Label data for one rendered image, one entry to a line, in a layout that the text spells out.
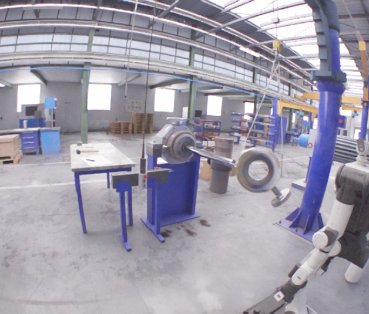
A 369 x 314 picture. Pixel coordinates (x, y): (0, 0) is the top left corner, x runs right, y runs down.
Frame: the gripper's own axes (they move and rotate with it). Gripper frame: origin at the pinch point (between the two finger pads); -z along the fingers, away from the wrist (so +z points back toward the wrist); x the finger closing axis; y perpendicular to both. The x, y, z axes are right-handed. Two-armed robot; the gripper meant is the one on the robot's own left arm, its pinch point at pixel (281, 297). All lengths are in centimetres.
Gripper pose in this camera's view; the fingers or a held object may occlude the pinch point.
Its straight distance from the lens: 128.0
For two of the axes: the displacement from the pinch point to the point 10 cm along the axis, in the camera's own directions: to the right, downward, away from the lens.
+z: 1.5, -9.1, -3.9
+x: -4.0, -4.2, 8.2
